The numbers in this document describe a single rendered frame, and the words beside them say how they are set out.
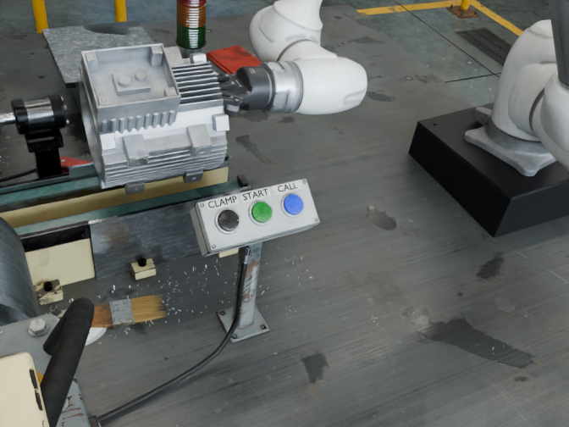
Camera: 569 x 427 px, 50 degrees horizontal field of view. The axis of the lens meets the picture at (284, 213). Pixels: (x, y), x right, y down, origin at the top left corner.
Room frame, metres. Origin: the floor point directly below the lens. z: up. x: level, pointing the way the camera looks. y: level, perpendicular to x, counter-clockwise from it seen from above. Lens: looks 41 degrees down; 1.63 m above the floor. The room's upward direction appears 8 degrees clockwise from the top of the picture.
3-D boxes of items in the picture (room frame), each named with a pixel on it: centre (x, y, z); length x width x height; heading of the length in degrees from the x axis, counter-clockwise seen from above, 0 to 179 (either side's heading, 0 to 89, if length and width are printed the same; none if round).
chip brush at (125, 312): (0.63, 0.27, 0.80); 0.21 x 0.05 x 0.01; 114
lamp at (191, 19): (1.19, 0.25, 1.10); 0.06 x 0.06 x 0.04
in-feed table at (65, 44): (1.32, 0.48, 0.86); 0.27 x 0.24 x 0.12; 32
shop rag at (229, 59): (1.57, 0.20, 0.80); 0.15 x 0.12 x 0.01; 43
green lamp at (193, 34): (1.19, 0.25, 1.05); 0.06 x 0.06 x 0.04
